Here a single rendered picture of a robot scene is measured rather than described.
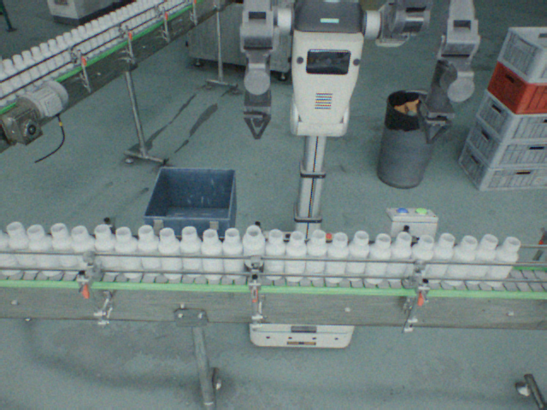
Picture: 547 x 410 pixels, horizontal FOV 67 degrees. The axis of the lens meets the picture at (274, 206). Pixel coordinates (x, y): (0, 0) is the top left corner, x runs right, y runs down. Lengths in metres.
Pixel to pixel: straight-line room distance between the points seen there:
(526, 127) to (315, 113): 2.10
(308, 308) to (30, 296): 0.83
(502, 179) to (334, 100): 2.29
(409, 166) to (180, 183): 1.91
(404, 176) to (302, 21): 1.99
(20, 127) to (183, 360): 1.36
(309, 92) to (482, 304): 0.88
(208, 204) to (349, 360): 1.08
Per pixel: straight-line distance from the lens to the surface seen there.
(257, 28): 0.98
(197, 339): 1.52
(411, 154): 3.15
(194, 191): 1.82
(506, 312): 1.48
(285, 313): 1.31
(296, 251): 1.14
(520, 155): 3.53
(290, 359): 2.24
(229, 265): 1.19
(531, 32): 3.53
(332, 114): 1.56
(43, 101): 2.31
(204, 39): 5.03
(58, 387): 2.37
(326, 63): 1.48
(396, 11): 1.40
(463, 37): 1.07
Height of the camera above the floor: 1.95
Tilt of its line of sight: 41 degrees down
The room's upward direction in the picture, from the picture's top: 2 degrees clockwise
